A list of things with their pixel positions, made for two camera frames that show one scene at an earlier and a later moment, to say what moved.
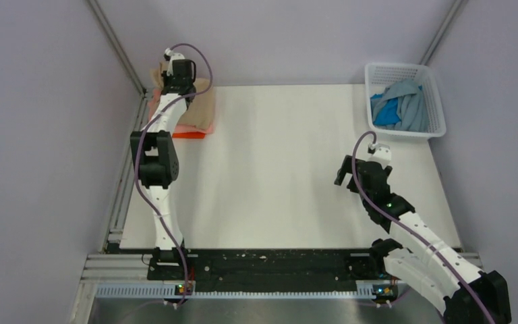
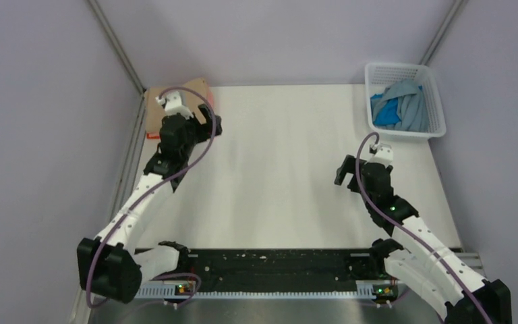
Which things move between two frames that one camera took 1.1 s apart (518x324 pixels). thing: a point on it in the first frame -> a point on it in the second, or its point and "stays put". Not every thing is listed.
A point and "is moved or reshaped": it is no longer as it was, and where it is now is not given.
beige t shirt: x=199 y=109 is moved or reshaped
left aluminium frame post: x=105 y=23 stays put
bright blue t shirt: x=388 y=114 stays put
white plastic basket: x=378 y=77 stays put
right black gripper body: x=347 y=168 stays put
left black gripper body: x=166 y=78 -> x=198 y=132
